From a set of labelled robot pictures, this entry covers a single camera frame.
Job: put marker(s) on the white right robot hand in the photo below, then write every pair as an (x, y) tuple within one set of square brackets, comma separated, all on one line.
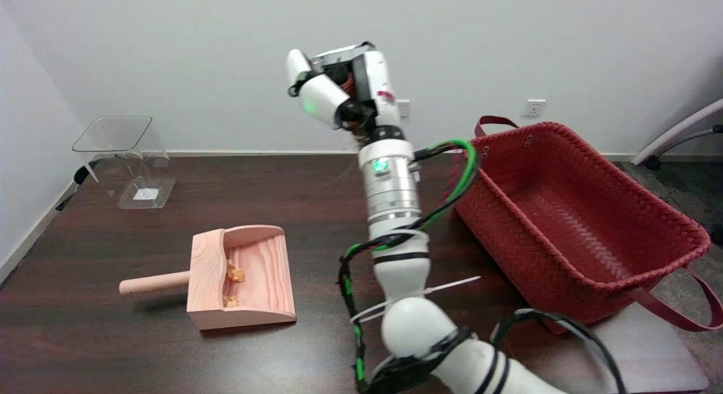
[(370, 83)]

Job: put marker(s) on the grey office chair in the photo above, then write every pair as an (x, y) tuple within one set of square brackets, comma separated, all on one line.
[(678, 134)]

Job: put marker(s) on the clear acrylic container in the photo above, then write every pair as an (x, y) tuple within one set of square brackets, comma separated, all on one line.
[(127, 160)]

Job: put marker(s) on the larger yellow paper scrap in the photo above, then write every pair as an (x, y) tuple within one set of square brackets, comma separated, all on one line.
[(235, 272)]

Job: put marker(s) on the smaller yellow paper scrap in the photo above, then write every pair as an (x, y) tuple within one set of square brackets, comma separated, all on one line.
[(230, 301)]

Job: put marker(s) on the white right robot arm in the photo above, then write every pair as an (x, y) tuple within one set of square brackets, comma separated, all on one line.
[(395, 213)]

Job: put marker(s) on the red-brown woven storage basket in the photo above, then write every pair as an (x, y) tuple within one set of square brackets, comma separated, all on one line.
[(576, 224)]

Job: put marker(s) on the white wall socket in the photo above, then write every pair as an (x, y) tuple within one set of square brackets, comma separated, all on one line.
[(403, 108), (534, 108)]

